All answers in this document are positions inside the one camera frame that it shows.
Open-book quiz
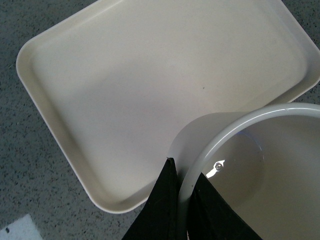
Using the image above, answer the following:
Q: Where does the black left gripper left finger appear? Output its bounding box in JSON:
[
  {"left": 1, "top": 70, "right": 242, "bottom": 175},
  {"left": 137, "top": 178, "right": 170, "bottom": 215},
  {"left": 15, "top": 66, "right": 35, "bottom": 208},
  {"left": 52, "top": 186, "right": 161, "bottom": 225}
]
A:
[{"left": 123, "top": 157, "right": 178, "bottom": 240}]

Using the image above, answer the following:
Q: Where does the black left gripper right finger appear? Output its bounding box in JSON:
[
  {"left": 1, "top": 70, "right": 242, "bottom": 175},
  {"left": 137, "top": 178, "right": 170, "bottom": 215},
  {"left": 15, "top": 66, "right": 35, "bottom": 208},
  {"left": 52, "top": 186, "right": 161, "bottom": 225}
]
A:
[{"left": 187, "top": 174, "right": 261, "bottom": 240}]

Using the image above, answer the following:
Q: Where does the white smiley mug black handle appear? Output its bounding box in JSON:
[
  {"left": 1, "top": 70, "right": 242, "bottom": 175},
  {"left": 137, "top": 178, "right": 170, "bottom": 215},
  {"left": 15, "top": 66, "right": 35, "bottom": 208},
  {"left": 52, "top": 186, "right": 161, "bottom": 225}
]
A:
[{"left": 168, "top": 102, "right": 320, "bottom": 240}]

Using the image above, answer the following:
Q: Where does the cream rectangular plastic tray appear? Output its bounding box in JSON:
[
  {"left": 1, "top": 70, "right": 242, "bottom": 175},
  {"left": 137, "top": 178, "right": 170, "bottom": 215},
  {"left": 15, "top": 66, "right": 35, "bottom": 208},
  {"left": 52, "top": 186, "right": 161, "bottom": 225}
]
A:
[{"left": 16, "top": 0, "right": 320, "bottom": 214}]

